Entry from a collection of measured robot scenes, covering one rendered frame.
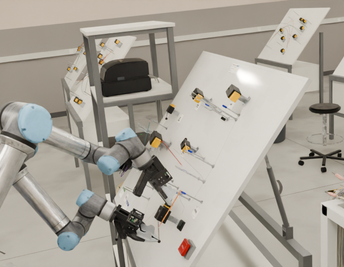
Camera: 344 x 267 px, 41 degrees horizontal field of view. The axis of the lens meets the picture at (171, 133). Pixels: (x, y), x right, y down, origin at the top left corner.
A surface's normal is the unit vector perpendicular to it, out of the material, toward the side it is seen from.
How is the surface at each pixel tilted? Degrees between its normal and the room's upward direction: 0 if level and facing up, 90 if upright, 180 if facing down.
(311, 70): 90
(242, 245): 0
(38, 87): 90
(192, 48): 90
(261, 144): 53
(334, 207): 0
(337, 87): 90
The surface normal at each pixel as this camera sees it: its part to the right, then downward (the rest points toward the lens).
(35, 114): 0.77, 0.01
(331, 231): 0.30, 0.24
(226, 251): -0.09, -0.96
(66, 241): -0.17, 0.29
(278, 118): -0.82, -0.46
